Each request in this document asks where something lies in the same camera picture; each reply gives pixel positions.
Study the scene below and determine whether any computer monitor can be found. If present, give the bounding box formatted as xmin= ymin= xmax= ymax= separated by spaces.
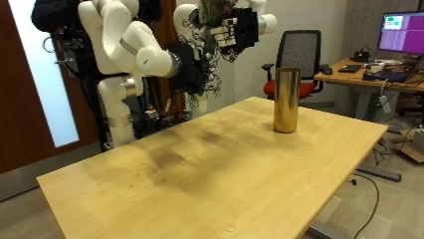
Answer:
xmin=376 ymin=10 xmax=424 ymax=56

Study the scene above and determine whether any brown door with glass panel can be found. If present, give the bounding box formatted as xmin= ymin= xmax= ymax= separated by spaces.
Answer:
xmin=0 ymin=0 xmax=104 ymax=174

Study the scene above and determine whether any cardboard box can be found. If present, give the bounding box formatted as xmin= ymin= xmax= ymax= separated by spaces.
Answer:
xmin=394 ymin=128 xmax=424 ymax=163

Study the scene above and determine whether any tall gold cylinder vase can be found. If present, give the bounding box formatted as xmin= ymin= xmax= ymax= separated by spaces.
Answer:
xmin=271 ymin=67 xmax=302 ymax=134

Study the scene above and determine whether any black floor cable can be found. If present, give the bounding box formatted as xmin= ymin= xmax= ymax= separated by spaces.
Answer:
xmin=350 ymin=172 xmax=382 ymax=239

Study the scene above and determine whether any black mesh office chair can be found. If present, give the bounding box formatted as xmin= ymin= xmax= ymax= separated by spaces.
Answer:
xmin=261 ymin=29 xmax=331 ymax=101

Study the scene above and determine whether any grey metal table foot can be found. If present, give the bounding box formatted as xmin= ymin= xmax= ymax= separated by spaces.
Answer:
xmin=356 ymin=163 xmax=403 ymax=183
xmin=303 ymin=221 xmax=352 ymax=239

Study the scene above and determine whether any black desk phone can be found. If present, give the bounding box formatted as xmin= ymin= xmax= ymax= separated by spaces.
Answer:
xmin=350 ymin=48 xmax=371 ymax=63

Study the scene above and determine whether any wooden office desk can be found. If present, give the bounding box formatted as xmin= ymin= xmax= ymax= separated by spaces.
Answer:
xmin=314 ymin=58 xmax=424 ymax=121

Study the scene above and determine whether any control box with red button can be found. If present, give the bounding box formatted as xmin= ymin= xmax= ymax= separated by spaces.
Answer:
xmin=145 ymin=107 xmax=162 ymax=120

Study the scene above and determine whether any white power adapter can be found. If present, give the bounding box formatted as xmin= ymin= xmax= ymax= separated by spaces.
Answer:
xmin=378 ymin=94 xmax=394 ymax=115

